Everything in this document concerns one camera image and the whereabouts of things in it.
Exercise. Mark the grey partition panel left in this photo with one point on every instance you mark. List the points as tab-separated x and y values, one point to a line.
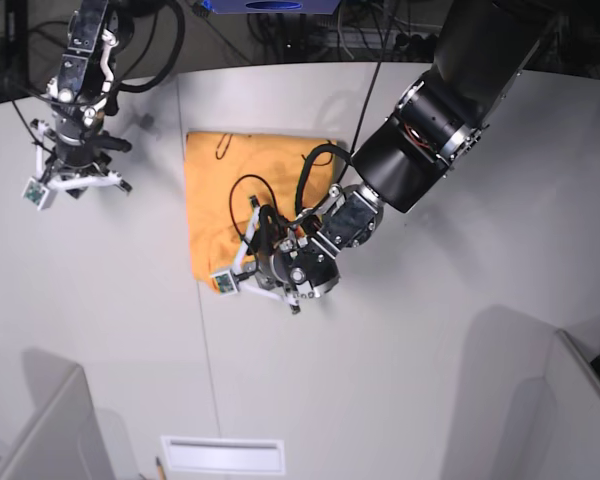
62	439

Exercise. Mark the pencil on table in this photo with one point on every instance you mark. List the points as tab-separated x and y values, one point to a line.
160	469

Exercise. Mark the white power strip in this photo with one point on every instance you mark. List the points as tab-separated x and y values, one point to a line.
363	38

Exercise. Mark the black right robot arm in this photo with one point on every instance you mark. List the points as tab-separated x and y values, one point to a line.
82	95

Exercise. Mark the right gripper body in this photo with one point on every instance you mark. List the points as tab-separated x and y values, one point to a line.
81	151

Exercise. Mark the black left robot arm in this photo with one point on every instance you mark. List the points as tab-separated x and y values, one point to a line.
480	50

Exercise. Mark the blue device with oval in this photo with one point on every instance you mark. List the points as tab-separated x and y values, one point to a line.
272	6

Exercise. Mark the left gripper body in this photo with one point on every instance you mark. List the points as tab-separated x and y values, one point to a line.
292	263

